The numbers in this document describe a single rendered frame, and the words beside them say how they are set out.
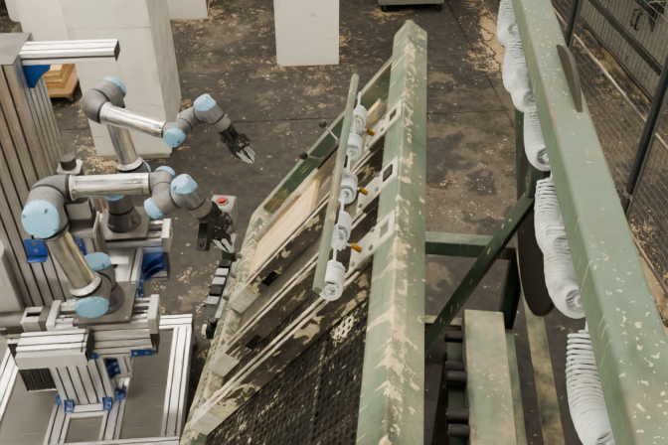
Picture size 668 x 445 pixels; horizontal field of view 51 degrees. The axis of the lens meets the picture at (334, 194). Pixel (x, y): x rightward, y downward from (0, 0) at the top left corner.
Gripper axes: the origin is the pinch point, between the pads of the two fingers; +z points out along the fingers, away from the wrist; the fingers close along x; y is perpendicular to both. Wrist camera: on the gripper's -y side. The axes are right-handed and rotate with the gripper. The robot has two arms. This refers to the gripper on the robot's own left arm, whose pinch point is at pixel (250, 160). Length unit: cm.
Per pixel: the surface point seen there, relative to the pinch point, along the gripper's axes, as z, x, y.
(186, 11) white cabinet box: 39, 176, -462
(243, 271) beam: 37, -35, -5
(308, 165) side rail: 28.4, 22.8, -10.9
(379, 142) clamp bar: -6, 17, 79
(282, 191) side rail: 35.2, 8.9, -24.9
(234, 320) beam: 38, -54, 15
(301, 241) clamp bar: 18, -18, 45
